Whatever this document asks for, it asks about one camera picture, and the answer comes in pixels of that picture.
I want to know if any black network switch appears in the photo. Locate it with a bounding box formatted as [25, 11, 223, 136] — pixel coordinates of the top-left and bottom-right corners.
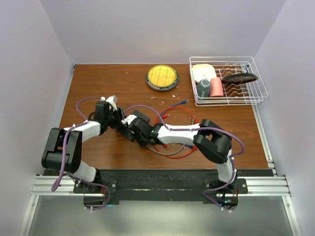
[117, 110, 150, 142]

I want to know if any short red ethernet cable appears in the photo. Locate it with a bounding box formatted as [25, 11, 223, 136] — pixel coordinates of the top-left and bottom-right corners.
[154, 113, 170, 150]

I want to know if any grey ethernet cable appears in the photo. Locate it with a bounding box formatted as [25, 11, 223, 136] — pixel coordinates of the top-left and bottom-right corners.
[147, 115, 199, 156]

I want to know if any blue ethernet cable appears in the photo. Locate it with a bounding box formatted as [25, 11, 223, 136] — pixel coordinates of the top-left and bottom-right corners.
[171, 99, 195, 148]

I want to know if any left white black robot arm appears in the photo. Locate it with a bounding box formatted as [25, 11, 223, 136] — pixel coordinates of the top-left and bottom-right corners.
[41, 96, 123, 193]

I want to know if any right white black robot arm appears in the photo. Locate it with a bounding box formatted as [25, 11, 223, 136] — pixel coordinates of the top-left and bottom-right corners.
[122, 115, 237, 193]

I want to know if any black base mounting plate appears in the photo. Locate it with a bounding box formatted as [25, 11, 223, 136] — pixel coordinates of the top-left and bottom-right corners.
[73, 169, 248, 206]

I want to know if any yellow round plate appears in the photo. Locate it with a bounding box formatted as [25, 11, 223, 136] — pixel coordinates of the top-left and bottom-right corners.
[146, 64, 179, 91]

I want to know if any grey mug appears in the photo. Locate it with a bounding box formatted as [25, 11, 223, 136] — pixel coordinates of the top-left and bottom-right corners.
[196, 79, 211, 98]

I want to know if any cream plate in rack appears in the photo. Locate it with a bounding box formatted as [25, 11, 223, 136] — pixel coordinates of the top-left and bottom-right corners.
[191, 63, 217, 84]

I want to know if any pink cup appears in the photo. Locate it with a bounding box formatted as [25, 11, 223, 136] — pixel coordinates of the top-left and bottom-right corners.
[210, 77, 223, 97]

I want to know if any dark brown plate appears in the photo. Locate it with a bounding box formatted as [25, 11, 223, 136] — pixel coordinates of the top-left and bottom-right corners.
[222, 73, 258, 85]

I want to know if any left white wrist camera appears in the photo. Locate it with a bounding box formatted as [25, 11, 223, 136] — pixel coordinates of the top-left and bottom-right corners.
[100, 95, 117, 111]

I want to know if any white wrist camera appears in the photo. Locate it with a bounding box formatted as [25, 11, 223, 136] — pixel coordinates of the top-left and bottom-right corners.
[121, 115, 137, 125]
[100, 95, 117, 111]

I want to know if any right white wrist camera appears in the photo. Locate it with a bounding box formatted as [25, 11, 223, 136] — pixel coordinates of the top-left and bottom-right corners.
[121, 115, 137, 125]

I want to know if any long red ethernet cable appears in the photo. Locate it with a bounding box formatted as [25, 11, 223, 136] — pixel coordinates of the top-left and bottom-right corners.
[154, 106, 199, 159]

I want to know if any white wire dish rack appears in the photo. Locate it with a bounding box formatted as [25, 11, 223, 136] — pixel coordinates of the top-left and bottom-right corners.
[189, 56, 269, 106]

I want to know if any aluminium frame rail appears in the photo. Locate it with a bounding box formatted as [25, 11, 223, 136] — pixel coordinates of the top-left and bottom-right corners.
[18, 157, 302, 236]

